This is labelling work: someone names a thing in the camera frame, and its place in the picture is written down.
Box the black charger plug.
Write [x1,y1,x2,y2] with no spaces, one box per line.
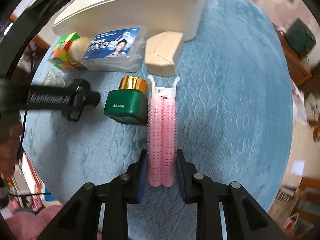
[62,79,101,121]

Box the colourful rubik's cube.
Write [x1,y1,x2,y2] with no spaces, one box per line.
[48,32,80,73]

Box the blue dental floss box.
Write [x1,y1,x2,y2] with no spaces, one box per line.
[81,27,146,73]

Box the pink hair roller clip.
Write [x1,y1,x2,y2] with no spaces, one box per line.
[147,75,180,187]

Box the person's left hand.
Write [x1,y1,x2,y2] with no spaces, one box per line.
[0,122,23,179]

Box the gold round compact case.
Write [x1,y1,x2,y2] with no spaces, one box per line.
[68,37,92,68]

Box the pink fluffy blanket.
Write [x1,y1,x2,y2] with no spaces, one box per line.
[5,205,63,239]

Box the green jar gold lid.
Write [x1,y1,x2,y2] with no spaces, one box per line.
[104,76,148,126]

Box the beige cardboard small box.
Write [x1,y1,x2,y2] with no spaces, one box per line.
[144,31,184,77]

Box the white plastic bag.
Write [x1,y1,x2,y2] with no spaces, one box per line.
[290,80,308,126]

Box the blue fluffy rug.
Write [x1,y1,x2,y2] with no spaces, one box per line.
[21,0,294,240]

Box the white plastic storage bin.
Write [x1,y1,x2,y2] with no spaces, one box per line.
[52,0,206,41]

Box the dark green round appliance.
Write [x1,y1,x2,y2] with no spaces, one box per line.
[285,18,316,58]

